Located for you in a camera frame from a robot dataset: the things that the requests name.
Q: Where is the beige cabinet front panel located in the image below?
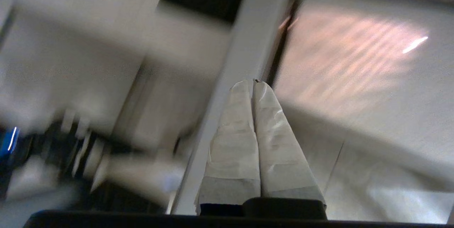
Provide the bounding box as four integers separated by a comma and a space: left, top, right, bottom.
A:
323, 129, 454, 224

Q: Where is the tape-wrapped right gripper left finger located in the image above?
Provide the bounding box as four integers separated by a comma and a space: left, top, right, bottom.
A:
194, 80, 261, 215

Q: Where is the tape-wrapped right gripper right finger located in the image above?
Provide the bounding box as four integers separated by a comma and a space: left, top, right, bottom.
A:
252, 79, 327, 210

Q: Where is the dark glass microwave door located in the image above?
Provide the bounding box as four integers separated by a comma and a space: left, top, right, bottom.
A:
170, 0, 302, 215

